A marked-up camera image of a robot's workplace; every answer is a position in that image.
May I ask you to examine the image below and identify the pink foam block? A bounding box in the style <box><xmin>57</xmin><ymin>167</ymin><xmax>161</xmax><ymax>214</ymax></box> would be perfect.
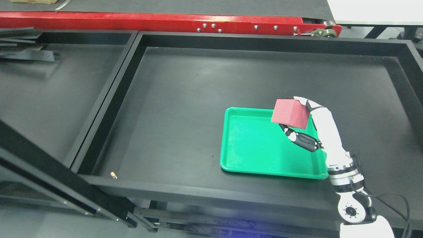
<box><xmin>271</xmin><ymin>99</ymin><xmax>310</xmax><ymax>130</ymax></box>

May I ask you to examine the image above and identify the red conveyor frame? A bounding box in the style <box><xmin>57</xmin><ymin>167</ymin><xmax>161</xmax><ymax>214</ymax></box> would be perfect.
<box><xmin>0</xmin><ymin>12</ymin><xmax>342</xmax><ymax>36</ymax></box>

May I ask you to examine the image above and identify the black metal shelf left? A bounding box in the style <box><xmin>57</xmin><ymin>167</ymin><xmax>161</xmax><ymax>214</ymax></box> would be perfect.
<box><xmin>1</xmin><ymin>30</ymin><xmax>138</xmax><ymax>228</ymax></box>

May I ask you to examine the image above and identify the green plastic tray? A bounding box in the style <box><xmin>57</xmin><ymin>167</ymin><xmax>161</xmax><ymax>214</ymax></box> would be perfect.
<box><xmin>220</xmin><ymin>107</ymin><xmax>329</xmax><ymax>180</ymax></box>

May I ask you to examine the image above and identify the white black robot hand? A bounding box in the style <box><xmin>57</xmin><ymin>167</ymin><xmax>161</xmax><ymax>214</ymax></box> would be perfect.
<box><xmin>278</xmin><ymin>96</ymin><xmax>353</xmax><ymax>171</ymax></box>

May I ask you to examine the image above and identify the black metal shelf right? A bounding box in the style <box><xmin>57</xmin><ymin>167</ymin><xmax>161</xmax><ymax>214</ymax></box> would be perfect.
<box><xmin>71</xmin><ymin>32</ymin><xmax>422</xmax><ymax>238</ymax></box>

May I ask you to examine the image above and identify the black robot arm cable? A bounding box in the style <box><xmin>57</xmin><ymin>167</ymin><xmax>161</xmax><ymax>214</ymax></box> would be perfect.
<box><xmin>360</xmin><ymin>193</ymin><xmax>411</xmax><ymax>238</ymax></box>

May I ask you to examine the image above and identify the small brass screw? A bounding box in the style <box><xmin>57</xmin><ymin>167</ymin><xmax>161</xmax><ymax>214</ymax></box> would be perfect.
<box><xmin>110</xmin><ymin>172</ymin><xmax>118</xmax><ymax>179</ymax></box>

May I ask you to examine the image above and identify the robot arm white silver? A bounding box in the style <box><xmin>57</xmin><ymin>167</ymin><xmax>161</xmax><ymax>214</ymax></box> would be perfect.
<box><xmin>326</xmin><ymin>151</ymin><xmax>394</xmax><ymax>238</ymax></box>

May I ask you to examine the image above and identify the black metal shelf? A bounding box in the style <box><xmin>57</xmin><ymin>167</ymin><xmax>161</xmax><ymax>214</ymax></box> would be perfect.
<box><xmin>1</xmin><ymin>30</ymin><xmax>138</xmax><ymax>228</ymax></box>
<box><xmin>71</xmin><ymin>32</ymin><xmax>422</xmax><ymax>238</ymax></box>

